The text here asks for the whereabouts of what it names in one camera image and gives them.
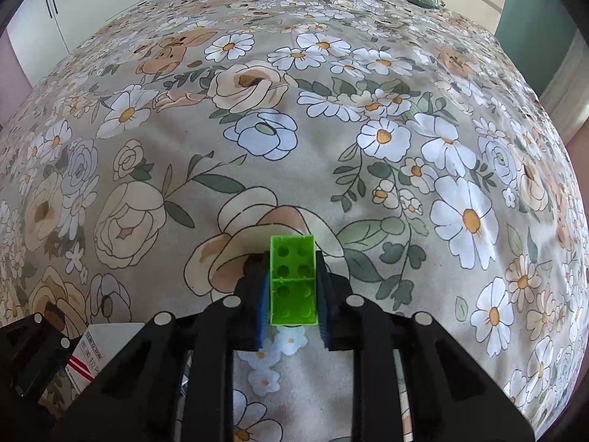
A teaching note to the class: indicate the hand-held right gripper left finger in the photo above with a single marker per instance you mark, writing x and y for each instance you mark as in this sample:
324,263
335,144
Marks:
263,315

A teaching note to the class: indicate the white box red label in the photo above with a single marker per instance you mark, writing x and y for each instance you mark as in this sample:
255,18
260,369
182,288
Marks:
96,345

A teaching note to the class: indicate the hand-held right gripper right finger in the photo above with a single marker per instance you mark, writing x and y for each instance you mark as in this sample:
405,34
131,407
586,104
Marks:
324,317

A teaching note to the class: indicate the green toy block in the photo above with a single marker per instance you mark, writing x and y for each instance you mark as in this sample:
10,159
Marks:
294,304

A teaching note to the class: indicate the white curtain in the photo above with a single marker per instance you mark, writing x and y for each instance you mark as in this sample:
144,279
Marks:
570,92

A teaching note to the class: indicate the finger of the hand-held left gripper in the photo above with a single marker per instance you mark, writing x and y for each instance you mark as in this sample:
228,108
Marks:
32,354

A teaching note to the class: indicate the white wardrobe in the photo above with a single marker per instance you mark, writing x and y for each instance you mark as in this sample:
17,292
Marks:
92,4

